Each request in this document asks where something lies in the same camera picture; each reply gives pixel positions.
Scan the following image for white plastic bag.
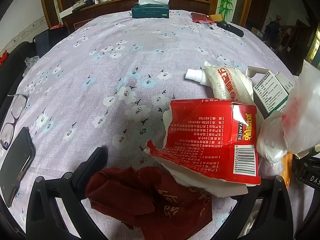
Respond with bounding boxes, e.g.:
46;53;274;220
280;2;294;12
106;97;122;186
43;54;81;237
256;59;320;178

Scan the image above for black case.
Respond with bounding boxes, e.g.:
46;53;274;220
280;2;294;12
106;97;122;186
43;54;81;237
216;21;245;37

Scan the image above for dark hanging jacket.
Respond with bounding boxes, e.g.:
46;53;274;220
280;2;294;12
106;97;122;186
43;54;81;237
264;21;282;43

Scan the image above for white pouch red label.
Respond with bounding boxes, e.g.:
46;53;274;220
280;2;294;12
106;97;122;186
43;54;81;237
203;60;263;110

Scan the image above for dark red flat packet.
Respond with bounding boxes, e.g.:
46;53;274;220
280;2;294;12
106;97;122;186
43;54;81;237
190;12;215;23

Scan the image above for dark red snack packet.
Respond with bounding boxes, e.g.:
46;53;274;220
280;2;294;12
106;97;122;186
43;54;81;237
85;166;213;240

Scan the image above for eyeglasses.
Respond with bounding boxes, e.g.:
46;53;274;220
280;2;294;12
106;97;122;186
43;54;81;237
0;94;28;150

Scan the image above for black smartphone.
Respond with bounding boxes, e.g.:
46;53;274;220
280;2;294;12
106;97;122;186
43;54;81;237
0;127;36;208

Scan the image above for teal tissue box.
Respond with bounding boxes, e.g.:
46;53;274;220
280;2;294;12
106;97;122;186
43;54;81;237
131;4;170;19

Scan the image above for clear crumpled plastic bag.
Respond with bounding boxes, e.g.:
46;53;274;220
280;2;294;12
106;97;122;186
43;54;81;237
24;56;40;68

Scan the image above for white spray bottle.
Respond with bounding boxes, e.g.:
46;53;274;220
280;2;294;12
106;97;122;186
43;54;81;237
185;68;208;83

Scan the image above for orange medicine box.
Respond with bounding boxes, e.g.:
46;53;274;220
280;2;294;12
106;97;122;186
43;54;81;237
281;152;293;189

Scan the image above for black sofa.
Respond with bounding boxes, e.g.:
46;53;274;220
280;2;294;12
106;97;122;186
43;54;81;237
0;41;38;120

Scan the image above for dark blue bag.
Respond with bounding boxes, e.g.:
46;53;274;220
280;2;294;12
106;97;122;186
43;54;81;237
35;29;66;55

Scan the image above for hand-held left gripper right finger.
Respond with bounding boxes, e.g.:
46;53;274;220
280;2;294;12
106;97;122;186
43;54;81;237
212;175;293;240

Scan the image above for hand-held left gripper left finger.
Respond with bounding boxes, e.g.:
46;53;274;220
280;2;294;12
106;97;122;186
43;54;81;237
26;147;108;240

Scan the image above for white medicine box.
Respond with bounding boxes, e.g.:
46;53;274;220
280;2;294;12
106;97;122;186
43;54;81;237
245;66;298;118

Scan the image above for torn red carton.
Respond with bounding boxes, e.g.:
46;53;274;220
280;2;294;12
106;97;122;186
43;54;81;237
146;99;261;197

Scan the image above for wooden staircase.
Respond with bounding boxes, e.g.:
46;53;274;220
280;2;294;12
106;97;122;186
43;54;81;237
277;17;313;63

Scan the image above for dark wooden door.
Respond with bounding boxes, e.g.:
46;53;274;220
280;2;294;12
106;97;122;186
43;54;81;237
250;0;272;32

